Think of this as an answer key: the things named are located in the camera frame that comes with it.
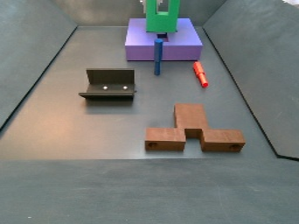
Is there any blue cylindrical peg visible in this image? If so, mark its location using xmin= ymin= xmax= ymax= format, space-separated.
xmin=153 ymin=38 xmax=164 ymax=75

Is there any black angled bracket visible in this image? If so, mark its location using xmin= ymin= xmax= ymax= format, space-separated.
xmin=79 ymin=68 xmax=136 ymax=99

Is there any purple board with cross slot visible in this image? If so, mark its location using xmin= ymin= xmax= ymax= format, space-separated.
xmin=125 ymin=18 xmax=203 ymax=61

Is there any red cylindrical peg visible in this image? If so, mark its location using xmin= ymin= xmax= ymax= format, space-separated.
xmin=192 ymin=61 xmax=209 ymax=88

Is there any green U-shaped block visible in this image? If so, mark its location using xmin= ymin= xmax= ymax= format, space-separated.
xmin=144 ymin=0 xmax=180 ymax=32

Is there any brown wooden T-shaped block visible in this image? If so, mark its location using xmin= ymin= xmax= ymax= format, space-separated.
xmin=144 ymin=103 xmax=246 ymax=152

